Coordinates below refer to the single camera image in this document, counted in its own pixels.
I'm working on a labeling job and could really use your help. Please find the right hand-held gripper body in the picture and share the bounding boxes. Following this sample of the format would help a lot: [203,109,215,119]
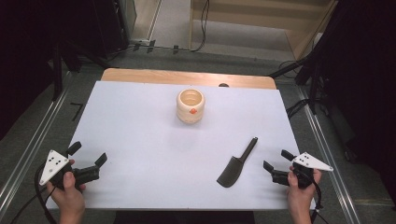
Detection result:
[271,151,334,189]

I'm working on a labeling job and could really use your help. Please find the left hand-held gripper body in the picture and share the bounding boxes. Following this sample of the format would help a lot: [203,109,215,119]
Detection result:
[39,149,101,190]

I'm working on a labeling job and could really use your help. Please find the black spatula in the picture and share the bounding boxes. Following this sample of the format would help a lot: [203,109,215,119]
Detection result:
[216,136,259,189]

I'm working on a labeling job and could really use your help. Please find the cream ceramic cup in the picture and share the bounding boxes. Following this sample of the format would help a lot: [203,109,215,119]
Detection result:
[176,88,206,125]

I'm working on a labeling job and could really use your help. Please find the person's right hand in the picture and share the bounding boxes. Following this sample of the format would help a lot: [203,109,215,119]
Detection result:
[286,165,322,205]

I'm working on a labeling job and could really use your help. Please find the person's left hand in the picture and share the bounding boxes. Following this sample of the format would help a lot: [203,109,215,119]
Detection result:
[46,159,87,217]

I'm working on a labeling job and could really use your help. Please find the white board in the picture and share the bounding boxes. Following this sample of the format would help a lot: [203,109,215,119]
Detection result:
[46,80,316,211]

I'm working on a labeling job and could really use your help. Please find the black metal stand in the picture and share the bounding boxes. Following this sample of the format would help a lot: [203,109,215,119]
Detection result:
[50,40,110,102]

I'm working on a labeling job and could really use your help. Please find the black stand leg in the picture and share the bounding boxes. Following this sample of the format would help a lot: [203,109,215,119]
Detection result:
[268,57,312,79]

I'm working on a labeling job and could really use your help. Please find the black curtain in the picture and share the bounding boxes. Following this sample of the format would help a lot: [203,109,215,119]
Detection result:
[295,0,396,206]

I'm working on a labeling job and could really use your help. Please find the wooden table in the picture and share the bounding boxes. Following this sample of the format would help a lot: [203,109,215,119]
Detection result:
[100,67,277,91]

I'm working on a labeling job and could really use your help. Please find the light wooden shelf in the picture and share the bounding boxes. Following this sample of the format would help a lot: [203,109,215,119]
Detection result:
[190,0,339,61]

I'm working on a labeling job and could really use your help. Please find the metal floor rail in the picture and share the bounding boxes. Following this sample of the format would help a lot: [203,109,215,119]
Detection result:
[294,85,362,224]
[0,70,76,216]

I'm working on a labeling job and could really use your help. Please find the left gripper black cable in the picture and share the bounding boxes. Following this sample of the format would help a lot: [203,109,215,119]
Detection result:
[10,163,59,224]

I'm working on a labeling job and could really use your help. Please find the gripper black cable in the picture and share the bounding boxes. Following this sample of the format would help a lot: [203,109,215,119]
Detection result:
[306,178,330,224]
[10,163,59,224]

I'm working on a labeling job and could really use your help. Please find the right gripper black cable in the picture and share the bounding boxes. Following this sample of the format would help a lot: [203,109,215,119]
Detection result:
[306,178,330,224]

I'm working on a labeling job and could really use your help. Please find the black floor cables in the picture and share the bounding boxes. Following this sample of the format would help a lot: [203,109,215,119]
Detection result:
[285,98,311,119]

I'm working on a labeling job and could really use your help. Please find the hanging black cable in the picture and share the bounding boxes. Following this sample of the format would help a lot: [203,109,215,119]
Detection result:
[189,0,210,53]

